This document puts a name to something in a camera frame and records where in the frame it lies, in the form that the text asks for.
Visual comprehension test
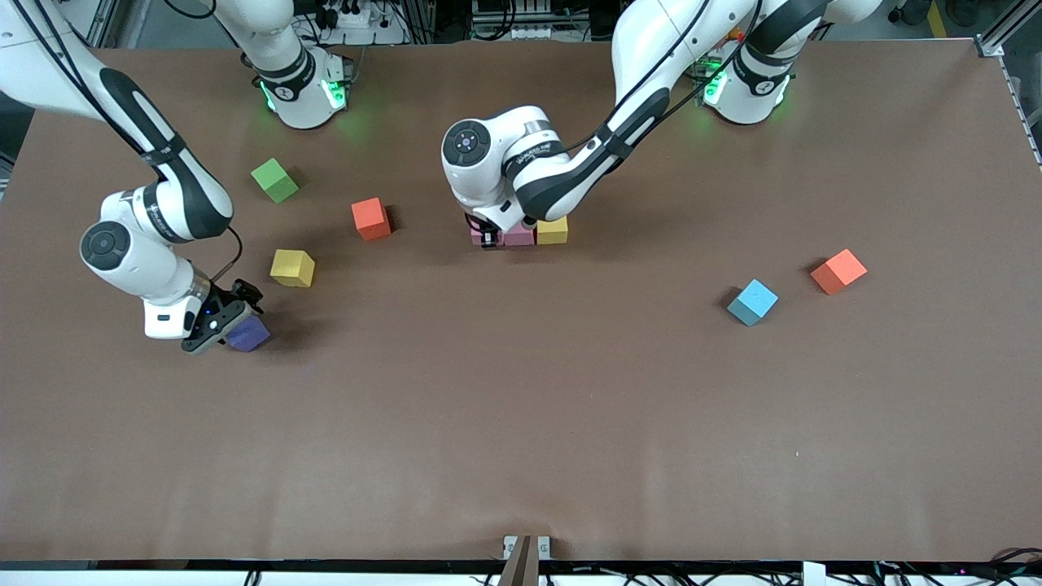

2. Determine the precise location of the purple foam cube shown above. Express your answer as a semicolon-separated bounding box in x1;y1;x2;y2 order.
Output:
224;315;272;353

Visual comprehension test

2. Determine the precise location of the cyan foam cube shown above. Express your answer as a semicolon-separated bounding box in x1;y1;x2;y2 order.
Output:
726;278;779;328

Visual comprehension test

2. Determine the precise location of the orange foam cube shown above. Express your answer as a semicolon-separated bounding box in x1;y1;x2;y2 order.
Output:
351;197;392;241
810;248;869;296

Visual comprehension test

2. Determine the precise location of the green foam cube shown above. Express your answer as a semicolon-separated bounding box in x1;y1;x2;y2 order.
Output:
250;157;300;204

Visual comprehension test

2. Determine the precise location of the white rack equipment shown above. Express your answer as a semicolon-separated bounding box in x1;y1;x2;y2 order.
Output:
471;0;556;42

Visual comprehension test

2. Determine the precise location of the white power strip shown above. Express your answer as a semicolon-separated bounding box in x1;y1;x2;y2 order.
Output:
313;0;383;30

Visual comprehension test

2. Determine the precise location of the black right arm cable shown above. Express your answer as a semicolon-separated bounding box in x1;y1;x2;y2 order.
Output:
213;225;244;286

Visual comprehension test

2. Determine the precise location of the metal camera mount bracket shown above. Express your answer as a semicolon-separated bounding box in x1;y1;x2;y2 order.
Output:
498;535;552;586

